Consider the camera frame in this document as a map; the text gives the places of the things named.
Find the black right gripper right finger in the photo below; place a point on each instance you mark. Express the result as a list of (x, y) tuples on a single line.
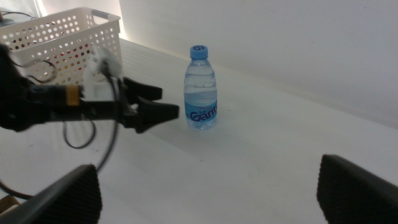
[(354, 196)]

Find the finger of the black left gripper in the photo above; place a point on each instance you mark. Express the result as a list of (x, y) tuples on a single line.
[(144, 91), (155, 113)]

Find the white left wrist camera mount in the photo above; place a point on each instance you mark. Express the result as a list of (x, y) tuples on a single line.
[(99, 90)]

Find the blue-capped clear water bottle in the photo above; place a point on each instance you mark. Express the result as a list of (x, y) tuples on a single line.
[(200, 90)]

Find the brown wooden block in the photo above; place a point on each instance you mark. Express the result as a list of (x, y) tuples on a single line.
[(7, 203)]

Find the white perforated plastic basket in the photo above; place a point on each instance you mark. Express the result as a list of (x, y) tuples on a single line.
[(104, 21)]

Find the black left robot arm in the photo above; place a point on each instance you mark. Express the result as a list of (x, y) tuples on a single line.
[(12, 99)]

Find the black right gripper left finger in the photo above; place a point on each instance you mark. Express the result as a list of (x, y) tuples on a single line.
[(71, 199)]

